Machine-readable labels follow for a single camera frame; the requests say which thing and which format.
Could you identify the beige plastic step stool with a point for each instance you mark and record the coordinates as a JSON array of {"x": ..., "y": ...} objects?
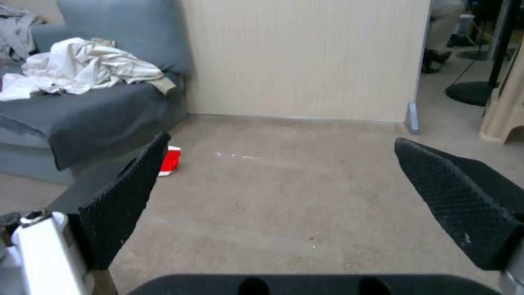
[{"x": 505, "y": 104}]

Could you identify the black stand pole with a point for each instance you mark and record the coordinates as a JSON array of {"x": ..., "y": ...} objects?
[{"x": 504, "y": 40}]

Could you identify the grey fabric sofa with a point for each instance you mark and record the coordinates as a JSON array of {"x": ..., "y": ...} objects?
[{"x": 88, "y": 101}]

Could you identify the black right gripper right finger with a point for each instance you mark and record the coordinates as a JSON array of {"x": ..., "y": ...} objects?
[{"x": 458, "y": 196}]

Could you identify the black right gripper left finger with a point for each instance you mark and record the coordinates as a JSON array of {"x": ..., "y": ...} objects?
[{"x": 110, "y": 209}]

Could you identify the grey crumpled garment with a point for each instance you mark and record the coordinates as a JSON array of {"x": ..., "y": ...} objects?
[{"x": 16, "y": 27}]

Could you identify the beige ribbed partition panel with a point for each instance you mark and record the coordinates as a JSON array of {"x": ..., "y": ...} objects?
[{"x": 303, "y": 58}]

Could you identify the dark grey sofa blanket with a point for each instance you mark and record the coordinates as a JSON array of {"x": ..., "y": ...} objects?
[{"x": 77, "y": 120}]

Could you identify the red and white carton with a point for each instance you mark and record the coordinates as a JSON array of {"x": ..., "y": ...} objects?
[{"x": 170, "y": 163}]

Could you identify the person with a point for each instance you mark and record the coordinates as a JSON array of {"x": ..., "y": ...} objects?
[{"x": 440, "y": 30}]

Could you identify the crumpled white cloth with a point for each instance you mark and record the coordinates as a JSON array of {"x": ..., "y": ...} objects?
[{"x": 86, "y": 69}]

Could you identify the grey metal panel foot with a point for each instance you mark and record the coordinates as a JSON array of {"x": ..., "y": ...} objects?
[{"x": 413, "y": 118}]

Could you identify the grey sofa back cushion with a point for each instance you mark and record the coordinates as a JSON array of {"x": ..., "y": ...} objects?
[{"x": 135, "y": 30}]

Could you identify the black round stand base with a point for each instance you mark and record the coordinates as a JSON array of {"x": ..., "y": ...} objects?
[{"x": 470, "y": 92}]

